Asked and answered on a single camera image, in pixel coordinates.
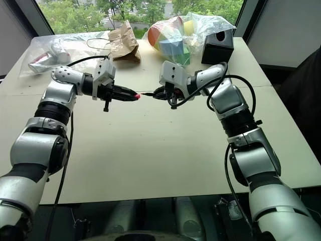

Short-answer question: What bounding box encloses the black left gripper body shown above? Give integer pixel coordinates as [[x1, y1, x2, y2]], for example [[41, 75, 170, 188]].
[[97, 80, 120, 112]]

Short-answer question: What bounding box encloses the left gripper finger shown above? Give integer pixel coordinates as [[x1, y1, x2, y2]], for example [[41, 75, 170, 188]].
[[115, 93, 140, 102], [114, 85, 138, 96]]

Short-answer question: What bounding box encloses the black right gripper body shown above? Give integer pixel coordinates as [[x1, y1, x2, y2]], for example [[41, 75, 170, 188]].
[[163, 82, 186, 110]]

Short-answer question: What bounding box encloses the green foam block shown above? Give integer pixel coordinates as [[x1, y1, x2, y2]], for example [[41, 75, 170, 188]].
[[175, 48, 192, 67]]

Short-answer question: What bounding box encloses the blue foam block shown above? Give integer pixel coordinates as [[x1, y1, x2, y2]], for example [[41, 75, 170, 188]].
[[158, 37, 186, 62]]

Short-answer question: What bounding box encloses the crumpled brown paper bag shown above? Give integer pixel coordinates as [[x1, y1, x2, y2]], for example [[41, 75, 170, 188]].
[[108, 20, 142, 64]]

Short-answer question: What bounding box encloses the orange foam block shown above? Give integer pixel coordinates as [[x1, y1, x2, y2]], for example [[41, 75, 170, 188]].
[[147, 24, 167, 52]]

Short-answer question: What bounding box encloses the clear plastic bag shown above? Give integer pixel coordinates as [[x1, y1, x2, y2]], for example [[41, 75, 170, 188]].
[[19, 34, 112, 79]]

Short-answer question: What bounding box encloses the white plastic cylinder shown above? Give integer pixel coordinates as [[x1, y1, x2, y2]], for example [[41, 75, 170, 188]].
[[49, 41, 71, 63]]

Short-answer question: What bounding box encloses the black tissue box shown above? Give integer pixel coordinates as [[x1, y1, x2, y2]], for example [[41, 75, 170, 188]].
[[201, 31, 235, 66]]

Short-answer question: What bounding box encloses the yellow foam block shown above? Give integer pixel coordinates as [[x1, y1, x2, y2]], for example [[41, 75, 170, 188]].
[[183, 20, 196, 36]]

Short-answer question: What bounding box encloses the silver foil pouch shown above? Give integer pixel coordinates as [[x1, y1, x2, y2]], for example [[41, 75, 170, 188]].
[[28, 51, 58, 74]]

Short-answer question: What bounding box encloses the clear bag of foam blocks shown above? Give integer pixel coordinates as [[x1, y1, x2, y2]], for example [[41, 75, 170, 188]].
[[141, 11, 237, 67]]

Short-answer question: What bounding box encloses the grey rounded shape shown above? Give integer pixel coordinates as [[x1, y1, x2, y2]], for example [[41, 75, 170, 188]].
[[103, 198, 138, 236], [174, 196, 206, 237]]

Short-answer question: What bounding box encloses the black box under table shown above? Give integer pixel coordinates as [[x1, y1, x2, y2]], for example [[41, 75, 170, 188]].
[[212, 196, 252, 228]]

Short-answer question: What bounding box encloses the dark upholstered chair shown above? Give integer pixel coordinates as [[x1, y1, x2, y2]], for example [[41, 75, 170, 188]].
[[276, 47, 321, 163]]

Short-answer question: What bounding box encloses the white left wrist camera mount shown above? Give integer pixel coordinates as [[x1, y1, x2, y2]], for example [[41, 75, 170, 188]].
[[91, 58, 117, 101]]

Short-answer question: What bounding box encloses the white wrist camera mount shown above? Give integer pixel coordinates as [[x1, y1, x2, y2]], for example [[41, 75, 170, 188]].
[[158, 60, 192, 88], [91, 58, 117, 101]]

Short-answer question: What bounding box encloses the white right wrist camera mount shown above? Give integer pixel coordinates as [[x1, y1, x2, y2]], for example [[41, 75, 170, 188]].
[[158, 60, 192, 88]]

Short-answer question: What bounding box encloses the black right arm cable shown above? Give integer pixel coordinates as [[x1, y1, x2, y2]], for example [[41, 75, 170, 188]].
[[172, 61, 257, 227]]

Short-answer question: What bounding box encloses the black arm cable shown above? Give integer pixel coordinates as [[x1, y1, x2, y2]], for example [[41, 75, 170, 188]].
[[51, 55, 112, 241], [172, 61, 257, 227]]

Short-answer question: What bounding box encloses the dark window frame post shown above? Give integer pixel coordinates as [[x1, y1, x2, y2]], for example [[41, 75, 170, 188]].
[[233, 0, 267, 44], [18, 0, 55, 39]]

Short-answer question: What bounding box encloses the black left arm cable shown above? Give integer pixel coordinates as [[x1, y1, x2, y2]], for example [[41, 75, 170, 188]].
[[51, 55, 112, 241]]

